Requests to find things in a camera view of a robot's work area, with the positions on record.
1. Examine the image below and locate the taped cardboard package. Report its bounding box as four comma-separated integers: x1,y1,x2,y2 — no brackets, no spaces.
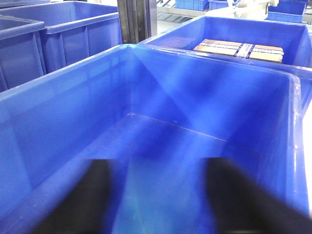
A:
194,39,284,63

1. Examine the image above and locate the blue bin far left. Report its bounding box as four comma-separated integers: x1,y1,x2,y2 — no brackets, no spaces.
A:
0,15,47,92

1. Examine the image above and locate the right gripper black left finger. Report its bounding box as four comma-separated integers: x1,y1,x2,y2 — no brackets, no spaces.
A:
32,159,122,234

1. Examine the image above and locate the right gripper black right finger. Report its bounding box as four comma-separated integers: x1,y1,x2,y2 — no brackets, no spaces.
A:
203,157,312,234

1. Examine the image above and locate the blue bin upper left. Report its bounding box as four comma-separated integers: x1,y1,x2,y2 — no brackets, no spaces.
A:
0,1,121,73

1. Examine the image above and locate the dark metal post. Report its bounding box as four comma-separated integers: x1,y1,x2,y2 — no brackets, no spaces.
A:
117,0,157,44

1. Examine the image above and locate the near large blue bin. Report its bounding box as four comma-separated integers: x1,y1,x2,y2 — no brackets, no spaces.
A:
0,45,309,234

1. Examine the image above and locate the blue bin with cardboard package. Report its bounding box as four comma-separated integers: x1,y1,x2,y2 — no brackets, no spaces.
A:
140,16,312,81

